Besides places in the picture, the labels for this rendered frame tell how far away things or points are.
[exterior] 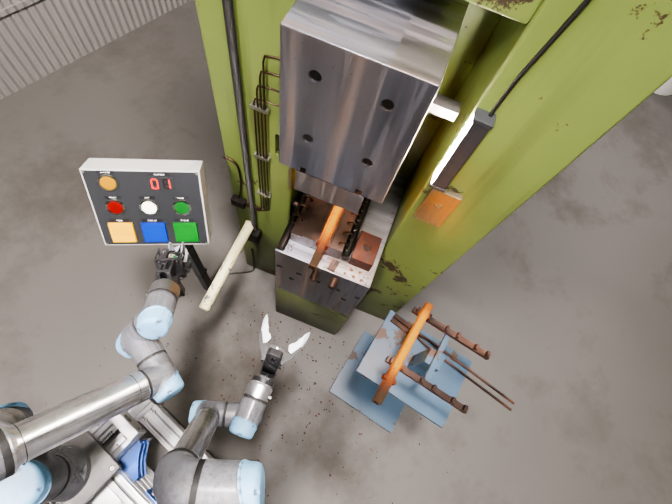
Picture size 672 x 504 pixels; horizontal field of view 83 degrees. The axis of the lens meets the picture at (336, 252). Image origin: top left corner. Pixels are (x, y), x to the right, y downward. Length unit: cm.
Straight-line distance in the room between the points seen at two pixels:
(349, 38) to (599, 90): 47
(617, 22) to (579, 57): 7
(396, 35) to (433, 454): 207
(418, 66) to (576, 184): 290
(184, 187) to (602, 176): 324
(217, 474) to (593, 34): 108
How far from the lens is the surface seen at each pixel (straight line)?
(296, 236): 139
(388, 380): 132
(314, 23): 78
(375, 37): 78
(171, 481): 96
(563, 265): 310
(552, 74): 88
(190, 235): 138
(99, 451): 150
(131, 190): 134
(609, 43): 85
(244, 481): 93
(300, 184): 109
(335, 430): 224
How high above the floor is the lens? 222
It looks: 65 degrees down
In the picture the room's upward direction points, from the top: 20 degrees clockwise
